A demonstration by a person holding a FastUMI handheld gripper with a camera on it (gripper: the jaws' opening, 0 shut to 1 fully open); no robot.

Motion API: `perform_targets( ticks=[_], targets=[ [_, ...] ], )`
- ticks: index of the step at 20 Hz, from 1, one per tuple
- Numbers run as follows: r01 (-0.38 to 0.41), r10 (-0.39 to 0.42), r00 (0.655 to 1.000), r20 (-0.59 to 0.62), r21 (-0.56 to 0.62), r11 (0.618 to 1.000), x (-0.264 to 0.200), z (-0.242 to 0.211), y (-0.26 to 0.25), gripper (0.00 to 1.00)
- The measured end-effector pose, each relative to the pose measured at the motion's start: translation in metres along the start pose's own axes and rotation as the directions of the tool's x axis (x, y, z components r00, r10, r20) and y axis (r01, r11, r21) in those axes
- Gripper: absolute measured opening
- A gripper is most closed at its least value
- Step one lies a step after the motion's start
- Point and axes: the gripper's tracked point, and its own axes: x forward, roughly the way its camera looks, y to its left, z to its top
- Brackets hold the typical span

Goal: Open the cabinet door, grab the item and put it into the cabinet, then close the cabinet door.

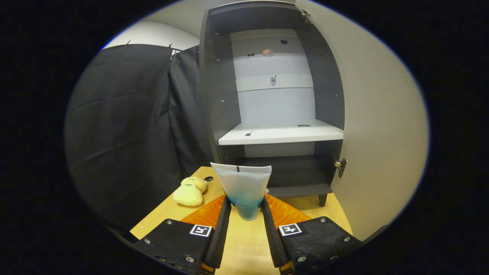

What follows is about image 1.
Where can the yellow plush toy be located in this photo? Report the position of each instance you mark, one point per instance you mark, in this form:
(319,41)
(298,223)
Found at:
(187,194)

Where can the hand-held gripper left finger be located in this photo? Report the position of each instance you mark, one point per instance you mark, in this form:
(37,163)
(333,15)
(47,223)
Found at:
(221,236)

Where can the white cabinet shelf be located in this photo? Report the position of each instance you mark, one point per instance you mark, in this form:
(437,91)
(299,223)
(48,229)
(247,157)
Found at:
(282,134)

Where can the beige cabinet door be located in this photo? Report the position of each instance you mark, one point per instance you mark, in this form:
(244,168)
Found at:
(382,133)

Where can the black backdrop cloth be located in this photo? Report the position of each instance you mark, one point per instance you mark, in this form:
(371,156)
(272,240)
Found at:
(122,133)

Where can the metal door hinge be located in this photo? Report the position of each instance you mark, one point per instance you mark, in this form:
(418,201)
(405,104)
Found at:
(305,16)
(341,167)

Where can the dark grey cabinet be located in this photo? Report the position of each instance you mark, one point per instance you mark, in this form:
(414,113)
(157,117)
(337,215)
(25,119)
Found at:
(219,95)

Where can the white blue squeeze tube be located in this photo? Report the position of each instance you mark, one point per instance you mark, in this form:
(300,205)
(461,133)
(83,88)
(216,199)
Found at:
(244,187)

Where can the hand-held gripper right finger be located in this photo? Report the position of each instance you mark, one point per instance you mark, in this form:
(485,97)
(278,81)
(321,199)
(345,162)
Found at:
(273,240)

